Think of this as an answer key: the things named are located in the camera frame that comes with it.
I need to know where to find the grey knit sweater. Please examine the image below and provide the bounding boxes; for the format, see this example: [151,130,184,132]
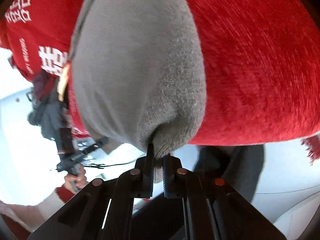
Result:
[68,0,207,183]

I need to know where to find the pile of clothes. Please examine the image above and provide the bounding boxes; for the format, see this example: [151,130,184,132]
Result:
[28,70,68,140]

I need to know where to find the person's left hand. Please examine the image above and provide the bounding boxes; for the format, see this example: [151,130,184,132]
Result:
[64,165,88,194]

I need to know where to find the red sofa cover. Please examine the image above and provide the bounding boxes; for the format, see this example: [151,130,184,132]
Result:
[1,0,319,160]

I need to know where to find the black cable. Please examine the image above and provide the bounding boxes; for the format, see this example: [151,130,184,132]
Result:
[83,158,137,169]

